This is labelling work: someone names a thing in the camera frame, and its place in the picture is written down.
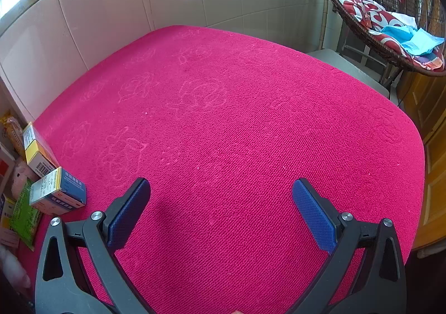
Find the yellow snack packet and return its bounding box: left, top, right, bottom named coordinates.
left=0, top=113, right=26, bottom=161

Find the wooden cabinet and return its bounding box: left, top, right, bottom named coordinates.
left=395, top=70, right=446, bottom=259

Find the blue cloth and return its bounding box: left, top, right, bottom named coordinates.
left=381, top=23, right=445, bottom=57

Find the large red white cushion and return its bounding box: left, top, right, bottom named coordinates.
left=335, top=0, right=446, bottom=72

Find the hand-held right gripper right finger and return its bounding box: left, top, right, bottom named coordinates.
left=289, top=177, right=408, bottom=314

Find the wicker hanging chair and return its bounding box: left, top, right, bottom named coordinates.
left=311, top=0, right=446, bottom=77

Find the blue white medicine box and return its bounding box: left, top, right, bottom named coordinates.
left=29, top=167, right=87, bottom=215

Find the pink plush toy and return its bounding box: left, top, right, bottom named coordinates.
left=10, top=160, right=37, bottom=198

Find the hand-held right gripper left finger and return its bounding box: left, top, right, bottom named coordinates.
left=35, top=177, right=154, bottom=314

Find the green snack packet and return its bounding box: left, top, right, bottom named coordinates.
left=8, top=177, right=44, bottom=252

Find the yellow white medicine box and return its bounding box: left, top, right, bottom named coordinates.
left=23, top=122, right=62, bottom=179

